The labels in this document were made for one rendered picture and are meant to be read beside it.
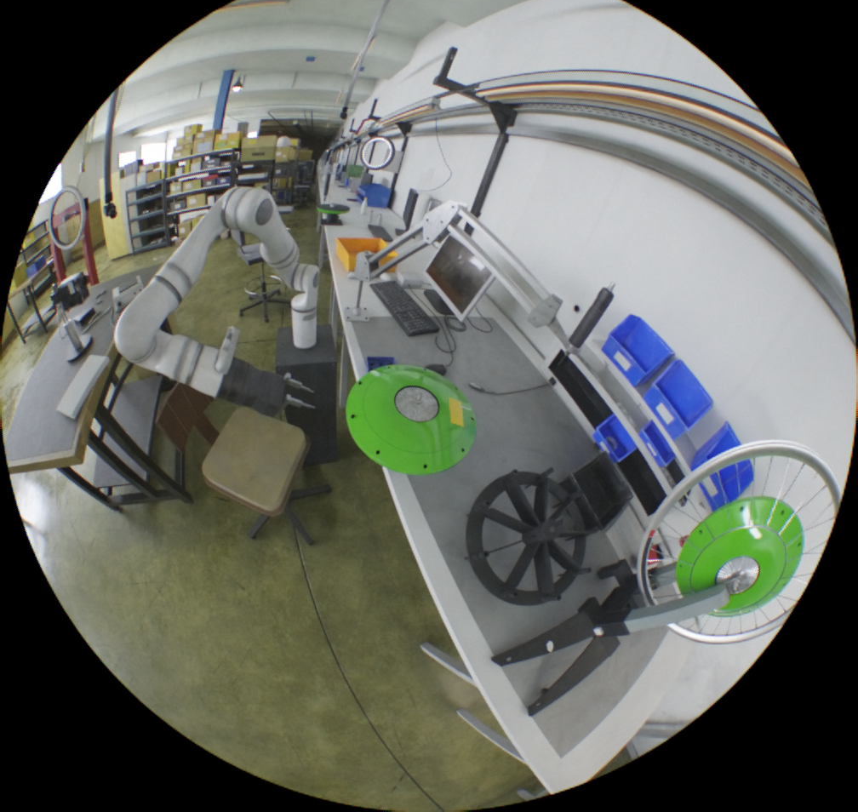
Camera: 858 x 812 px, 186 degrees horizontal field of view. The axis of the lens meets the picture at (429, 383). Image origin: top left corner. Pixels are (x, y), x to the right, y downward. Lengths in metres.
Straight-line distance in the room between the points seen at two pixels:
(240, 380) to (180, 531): 1.50
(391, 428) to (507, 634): 0.58
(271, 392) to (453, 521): 0.50
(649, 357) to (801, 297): 0.72
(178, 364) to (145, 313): 0.09
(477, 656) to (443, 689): 1.05
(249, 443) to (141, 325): 0.77
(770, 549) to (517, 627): 0.58
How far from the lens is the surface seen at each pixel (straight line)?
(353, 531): 1.56
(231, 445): 1.13
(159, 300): 0.46
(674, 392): 1.14
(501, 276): 0.70
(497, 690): 0.76
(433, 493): 0.69
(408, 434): 0.54
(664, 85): 0.92
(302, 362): 1.01
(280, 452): 1.06
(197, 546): 1.78
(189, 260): 0.49
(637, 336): 1.17
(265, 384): 0.48
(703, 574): 0.68
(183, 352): 0.45
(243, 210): 0.55
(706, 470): 0.58
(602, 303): 0.66
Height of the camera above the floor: 1.53
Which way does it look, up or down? 43 degrees down
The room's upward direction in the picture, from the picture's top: 22 degrees clockwise
